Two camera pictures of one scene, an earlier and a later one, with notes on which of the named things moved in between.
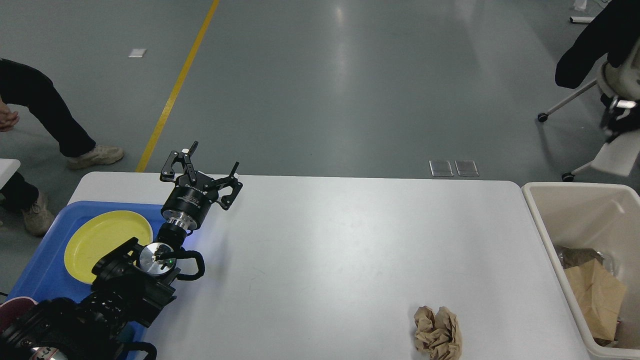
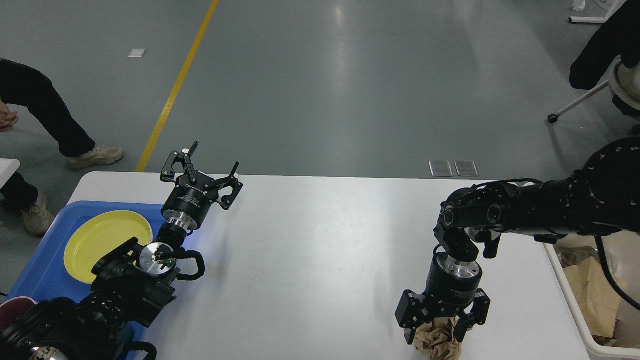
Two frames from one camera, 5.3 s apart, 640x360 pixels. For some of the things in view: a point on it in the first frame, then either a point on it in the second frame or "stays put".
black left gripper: x=189 y=204 stays put
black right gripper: x=610 y=127 → x=452 y=289
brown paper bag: x=601 y=296 stays put
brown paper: x=439 y=334 stays put
